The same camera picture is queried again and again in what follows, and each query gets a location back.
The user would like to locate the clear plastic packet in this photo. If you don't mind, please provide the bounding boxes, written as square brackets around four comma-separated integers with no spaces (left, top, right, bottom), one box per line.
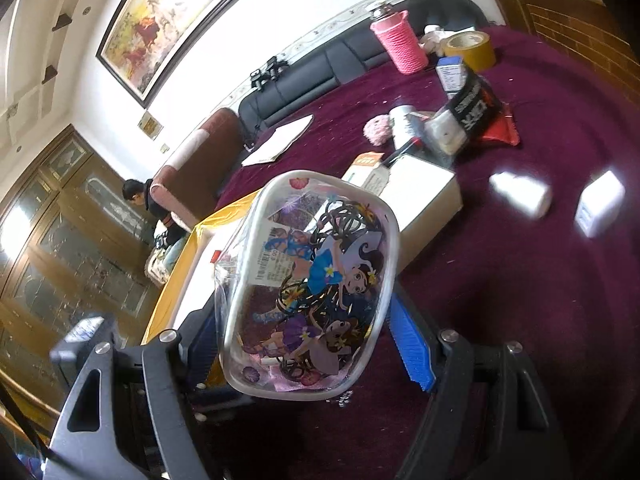
[422,110,473,167]

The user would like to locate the white bottle orange cap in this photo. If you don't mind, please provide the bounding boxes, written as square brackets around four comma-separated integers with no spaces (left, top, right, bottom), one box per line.
[489,171,552,218]

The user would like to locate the yellow tape roll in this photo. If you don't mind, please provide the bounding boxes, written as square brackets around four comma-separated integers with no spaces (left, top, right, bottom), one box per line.
[442,30,497,72]

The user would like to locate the white tube green print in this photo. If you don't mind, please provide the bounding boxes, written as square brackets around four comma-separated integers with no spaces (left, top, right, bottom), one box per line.
[390,105,418,143]

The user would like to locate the clear cartoon print case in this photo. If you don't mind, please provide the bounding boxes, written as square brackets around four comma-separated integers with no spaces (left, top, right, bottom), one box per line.
[214,170,401,402]

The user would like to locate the blue white small box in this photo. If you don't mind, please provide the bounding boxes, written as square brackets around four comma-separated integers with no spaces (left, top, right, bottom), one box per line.
[435,57,468,98]

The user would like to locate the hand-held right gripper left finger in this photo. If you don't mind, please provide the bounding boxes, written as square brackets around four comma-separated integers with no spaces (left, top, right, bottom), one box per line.
[42,305,231,480]

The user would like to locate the black leather sofa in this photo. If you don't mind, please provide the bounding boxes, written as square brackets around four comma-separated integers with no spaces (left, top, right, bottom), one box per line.
[237,0,491,141]

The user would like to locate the white crumpled ball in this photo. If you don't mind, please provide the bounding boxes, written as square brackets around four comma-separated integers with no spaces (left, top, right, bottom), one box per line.
[362,114,393,143]

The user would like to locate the brown armchair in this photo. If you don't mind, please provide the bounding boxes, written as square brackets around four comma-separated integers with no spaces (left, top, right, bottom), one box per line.
[150,107,246,233]

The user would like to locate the pink woven sleeve bottle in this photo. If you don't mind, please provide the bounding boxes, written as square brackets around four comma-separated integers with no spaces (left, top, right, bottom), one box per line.
[369,1,430,75]

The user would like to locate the small gold wall plaque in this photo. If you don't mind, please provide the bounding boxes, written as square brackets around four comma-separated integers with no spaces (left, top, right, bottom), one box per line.
[138,111,163,140]

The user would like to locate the wooden glass doors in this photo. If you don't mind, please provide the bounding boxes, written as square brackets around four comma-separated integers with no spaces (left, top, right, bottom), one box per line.
[0,125,166,411]

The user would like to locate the orange white carton box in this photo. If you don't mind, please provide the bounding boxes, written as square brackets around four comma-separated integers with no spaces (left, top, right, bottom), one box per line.
[341,151,392,196]

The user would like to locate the red snack bag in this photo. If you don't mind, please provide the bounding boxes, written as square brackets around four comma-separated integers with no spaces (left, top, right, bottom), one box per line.
[477,102,522,147]

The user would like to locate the gold storage box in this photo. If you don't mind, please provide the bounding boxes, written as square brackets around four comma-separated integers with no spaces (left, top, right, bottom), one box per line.
[142,195,261,391]

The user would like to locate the black marker red cap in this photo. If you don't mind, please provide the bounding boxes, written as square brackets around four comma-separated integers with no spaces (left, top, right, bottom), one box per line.
[382,137,426,167]

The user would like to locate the white plush toy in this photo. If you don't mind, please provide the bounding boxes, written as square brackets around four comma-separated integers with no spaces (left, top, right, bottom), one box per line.
[417,25,476,56]

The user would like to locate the black snack packet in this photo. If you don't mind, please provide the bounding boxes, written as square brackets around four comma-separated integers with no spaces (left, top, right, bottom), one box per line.
[435,70,503,143]

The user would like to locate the framed wall painting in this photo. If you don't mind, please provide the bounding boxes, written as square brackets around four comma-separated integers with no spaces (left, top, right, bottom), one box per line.
[96,0,288,109]

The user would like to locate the pale carton box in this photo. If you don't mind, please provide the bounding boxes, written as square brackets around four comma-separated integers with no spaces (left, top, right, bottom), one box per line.
[387,155,463,271]

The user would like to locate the printed blanket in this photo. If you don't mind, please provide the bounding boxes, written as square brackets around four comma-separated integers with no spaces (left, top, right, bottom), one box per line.
[144,245,176,286]

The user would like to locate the wooden cabinet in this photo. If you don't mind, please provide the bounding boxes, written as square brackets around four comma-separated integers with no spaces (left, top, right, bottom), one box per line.
[475,0,640,111]

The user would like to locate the white paper stack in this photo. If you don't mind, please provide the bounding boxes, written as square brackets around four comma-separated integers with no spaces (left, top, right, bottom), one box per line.
[241,114,315,167]

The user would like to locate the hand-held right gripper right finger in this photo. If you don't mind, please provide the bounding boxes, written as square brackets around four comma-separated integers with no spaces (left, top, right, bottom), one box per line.
[387,287,576,480]

